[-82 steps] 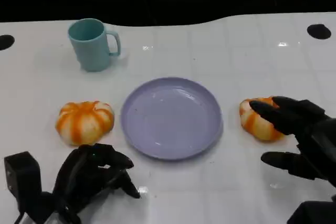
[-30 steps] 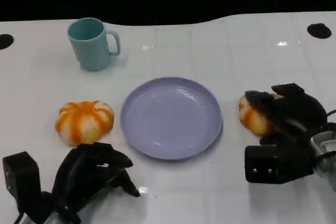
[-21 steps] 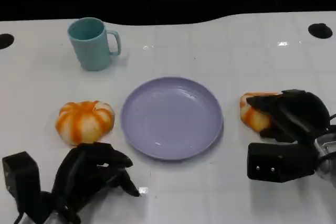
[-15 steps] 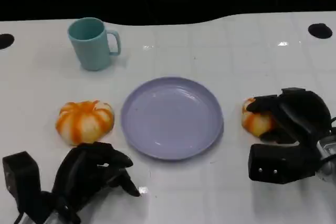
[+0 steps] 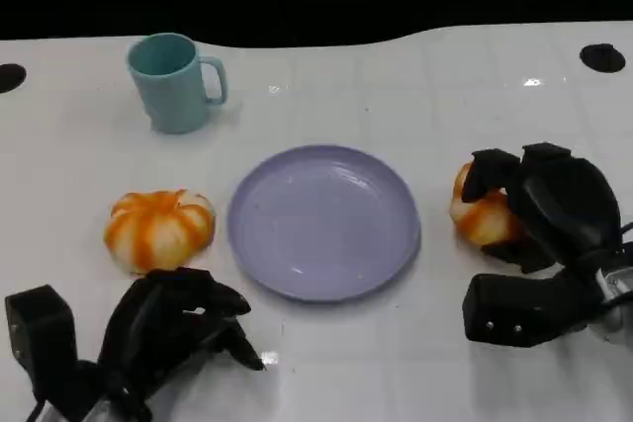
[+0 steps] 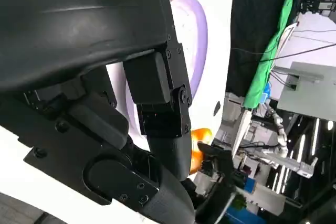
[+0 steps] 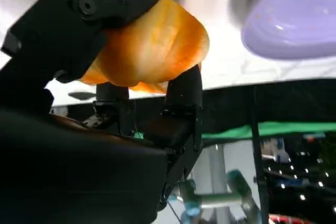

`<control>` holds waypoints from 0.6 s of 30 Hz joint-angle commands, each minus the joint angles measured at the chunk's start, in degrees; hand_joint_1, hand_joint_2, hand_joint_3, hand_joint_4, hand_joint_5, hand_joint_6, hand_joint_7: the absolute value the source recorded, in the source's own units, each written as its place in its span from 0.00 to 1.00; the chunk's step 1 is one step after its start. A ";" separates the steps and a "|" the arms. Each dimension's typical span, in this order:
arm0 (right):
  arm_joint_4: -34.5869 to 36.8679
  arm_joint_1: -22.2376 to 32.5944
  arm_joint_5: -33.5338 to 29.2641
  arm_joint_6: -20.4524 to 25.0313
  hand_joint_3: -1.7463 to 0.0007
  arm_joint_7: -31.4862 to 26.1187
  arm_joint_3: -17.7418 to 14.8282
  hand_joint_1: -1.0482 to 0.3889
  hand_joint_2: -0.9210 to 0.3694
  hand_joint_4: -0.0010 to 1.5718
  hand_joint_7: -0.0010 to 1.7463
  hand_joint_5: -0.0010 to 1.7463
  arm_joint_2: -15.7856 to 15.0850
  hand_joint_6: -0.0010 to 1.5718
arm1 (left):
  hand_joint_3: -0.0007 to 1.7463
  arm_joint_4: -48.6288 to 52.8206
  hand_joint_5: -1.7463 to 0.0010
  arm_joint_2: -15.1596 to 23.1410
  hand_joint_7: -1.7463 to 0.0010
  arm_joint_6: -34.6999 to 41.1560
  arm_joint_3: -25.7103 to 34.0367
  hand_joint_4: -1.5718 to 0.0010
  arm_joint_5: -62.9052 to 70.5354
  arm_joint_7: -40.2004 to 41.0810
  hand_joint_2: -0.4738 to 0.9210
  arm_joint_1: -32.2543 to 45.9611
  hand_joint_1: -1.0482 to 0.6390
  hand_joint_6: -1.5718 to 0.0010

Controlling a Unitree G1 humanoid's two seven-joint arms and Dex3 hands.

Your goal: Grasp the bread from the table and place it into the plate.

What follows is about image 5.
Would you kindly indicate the black table grommet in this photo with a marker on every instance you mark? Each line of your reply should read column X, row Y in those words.
column 602, row 58
column 10, row 78

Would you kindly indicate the pale green mug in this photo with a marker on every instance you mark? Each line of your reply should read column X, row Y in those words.
column 170, row 91

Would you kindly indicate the orange white toy bread roll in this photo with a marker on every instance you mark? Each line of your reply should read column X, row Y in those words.
column 482, row 222
column 158, row 231

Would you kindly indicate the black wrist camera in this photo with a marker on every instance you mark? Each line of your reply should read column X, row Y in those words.
column 509, row 308
column 39, row 323

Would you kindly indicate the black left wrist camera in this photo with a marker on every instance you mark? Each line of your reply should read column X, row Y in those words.
column 39, row 323

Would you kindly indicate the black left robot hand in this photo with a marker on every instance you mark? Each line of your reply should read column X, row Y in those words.
column 158, row 323

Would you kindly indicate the lilac plate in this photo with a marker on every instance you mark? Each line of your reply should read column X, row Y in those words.
column 321, row 224

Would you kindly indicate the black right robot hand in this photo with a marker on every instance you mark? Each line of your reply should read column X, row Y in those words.
column 564, row 204

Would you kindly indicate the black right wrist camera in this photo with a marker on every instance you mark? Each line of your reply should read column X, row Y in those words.
column 509, row 308

